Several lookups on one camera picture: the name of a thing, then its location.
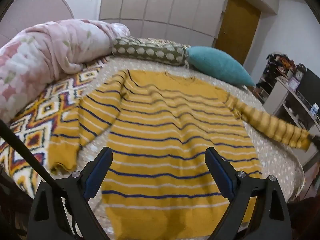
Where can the black television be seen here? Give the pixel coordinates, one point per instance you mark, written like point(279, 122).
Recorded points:
point(308, 85)

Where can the beige dotted bedspread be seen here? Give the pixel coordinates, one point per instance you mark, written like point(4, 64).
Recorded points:
point(275, 160)

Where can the teal pillow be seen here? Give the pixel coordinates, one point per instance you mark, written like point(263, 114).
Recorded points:
point(217, 63)

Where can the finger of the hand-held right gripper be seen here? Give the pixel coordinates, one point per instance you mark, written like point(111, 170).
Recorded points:
point(315, 142)

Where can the olive dotted bolster pillow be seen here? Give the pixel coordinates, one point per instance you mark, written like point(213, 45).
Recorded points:
point(150, 50)

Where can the geometric patterned blanket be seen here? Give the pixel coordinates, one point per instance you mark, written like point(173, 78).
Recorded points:
point(37, 110)

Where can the pink headboard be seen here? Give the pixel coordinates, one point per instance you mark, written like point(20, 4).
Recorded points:
point(37, 7)

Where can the yellow striped sweater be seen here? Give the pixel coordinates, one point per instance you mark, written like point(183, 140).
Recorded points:
point(160, 135)

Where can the pink floral comforter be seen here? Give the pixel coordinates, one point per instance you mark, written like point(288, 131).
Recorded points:
point(37, 55)

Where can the white wardrobe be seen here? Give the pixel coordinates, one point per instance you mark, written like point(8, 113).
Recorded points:
point(162, 5)

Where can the wooden door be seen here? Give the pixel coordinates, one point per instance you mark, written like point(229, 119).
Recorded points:
point(237, 30)

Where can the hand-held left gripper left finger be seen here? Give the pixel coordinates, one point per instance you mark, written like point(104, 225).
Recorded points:
point(98, 173)

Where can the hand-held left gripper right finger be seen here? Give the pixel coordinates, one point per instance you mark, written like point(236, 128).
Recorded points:
point(220, 173)

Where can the white shelf unit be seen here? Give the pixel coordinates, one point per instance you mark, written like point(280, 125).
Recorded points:
point(282, 97)

